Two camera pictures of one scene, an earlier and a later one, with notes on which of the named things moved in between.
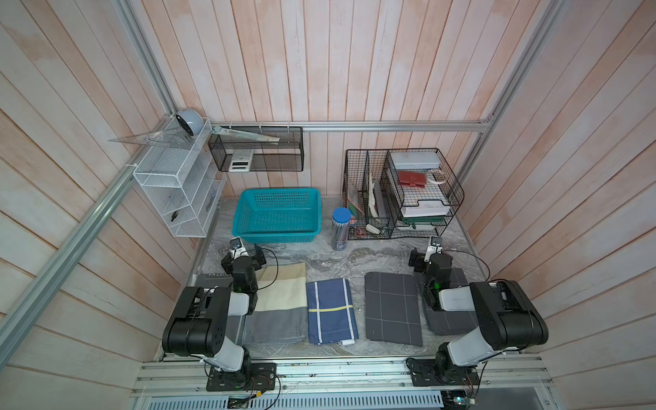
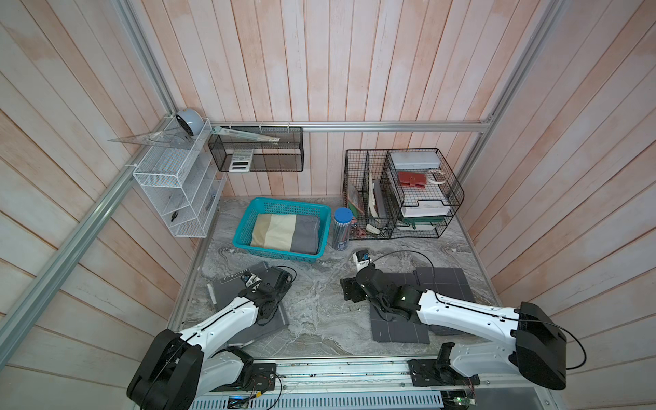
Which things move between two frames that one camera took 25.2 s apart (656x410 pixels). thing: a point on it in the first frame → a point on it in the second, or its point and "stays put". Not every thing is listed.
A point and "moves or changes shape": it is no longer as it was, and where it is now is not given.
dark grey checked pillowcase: x=392 y=308 stays put
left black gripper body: x=257 y=260 → x=280 y=294
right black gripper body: x=420 y=266 → x=358 y=294
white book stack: x=425 y=208 stays put
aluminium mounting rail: x=497 y=377 stays put
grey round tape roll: x=191 y=120 stays put
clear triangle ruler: x=171 y=137 stays put
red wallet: x=412 y=178 stays put
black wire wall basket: x=286 y=155 stays put
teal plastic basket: x=278 y=215 moves or changes shape
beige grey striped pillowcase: x=281 y=312 → x=294 y=233
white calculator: x=241 y=160 stays put
